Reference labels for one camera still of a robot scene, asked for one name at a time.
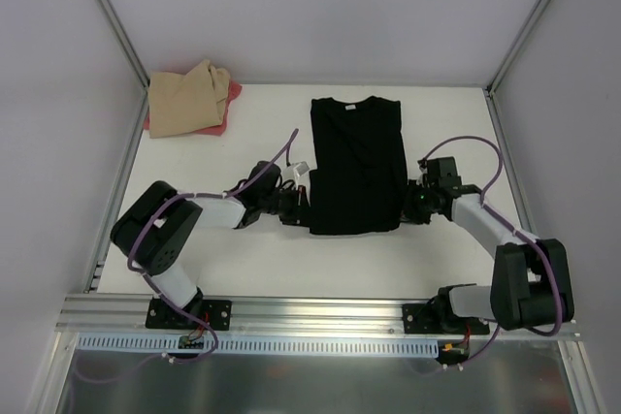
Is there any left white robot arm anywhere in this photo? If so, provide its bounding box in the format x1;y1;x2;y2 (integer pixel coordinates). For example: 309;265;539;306
110;161;310;328

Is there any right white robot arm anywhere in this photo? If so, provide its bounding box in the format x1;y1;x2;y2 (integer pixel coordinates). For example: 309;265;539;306
403;157;574;335

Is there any beige folded t shirt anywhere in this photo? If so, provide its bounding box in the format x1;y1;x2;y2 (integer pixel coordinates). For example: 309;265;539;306
147;59;231;139

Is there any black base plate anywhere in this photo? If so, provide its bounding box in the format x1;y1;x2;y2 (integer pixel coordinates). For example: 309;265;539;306
145;292;232;331
402;303;490;335

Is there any aluminium frame post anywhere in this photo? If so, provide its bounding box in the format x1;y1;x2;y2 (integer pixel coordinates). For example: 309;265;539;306
485;0;553;95
67;0;150;88

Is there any front aluminium rail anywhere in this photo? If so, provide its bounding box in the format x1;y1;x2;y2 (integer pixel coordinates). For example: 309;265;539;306
55;291;581;340

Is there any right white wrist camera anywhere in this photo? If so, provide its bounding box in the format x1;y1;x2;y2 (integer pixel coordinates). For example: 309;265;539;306
418;158;428;186

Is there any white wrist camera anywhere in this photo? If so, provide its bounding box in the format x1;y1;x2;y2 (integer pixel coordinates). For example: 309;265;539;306
418;158;428;186
281;161;310;187

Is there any right aluminium frame post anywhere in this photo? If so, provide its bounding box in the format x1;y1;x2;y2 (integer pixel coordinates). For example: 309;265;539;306
485;0;553;95

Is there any black t shirt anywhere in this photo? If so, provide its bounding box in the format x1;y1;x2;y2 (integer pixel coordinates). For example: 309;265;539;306
309;96;408;236

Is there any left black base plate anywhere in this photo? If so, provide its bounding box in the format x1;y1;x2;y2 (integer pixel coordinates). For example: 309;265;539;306
145;292;232;331

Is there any left side aluminium rail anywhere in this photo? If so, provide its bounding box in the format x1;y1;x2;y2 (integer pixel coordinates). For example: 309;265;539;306
79;91;147;294

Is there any white slotted cable duct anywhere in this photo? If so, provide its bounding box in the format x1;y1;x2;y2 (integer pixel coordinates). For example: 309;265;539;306
77;333;440;359

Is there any left aluminium frame post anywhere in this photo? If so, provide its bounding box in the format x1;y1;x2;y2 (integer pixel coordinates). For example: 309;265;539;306
67;0;150;88

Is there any red folded t shirt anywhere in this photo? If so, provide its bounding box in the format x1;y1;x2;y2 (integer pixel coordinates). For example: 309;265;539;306
144;80;244;140

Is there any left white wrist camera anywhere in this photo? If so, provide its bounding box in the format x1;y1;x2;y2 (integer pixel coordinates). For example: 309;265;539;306
281;161;310;187

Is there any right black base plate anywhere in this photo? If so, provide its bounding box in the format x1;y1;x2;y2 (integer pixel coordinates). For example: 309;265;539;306
402;303;490;335

